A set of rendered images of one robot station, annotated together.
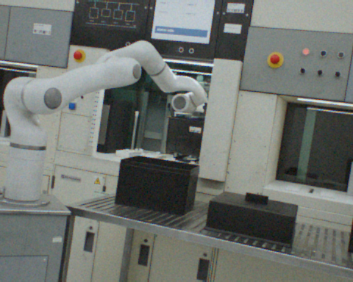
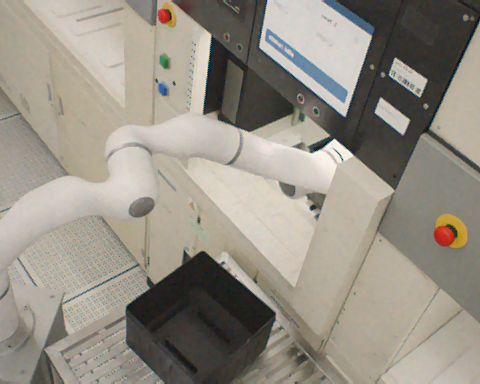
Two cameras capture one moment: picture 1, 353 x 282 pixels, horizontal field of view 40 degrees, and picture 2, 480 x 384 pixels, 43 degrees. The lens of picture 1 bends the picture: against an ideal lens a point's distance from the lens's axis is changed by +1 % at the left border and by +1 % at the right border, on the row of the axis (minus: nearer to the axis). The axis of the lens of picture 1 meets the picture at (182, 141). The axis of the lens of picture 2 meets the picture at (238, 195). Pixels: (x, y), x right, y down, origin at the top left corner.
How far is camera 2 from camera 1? 1.66 m
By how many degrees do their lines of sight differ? 49
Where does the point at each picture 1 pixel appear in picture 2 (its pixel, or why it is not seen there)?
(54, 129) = (148, 107)
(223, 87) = (343, 222)
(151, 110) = not seen: hidden behind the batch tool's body
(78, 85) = (31, 233)
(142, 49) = (174, 145)
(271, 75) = (436, 250)
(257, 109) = (399, 279)
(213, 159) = (312, 303)
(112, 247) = not seen: hidden behind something
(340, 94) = not seen: outside the picture
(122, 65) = (109, 202)
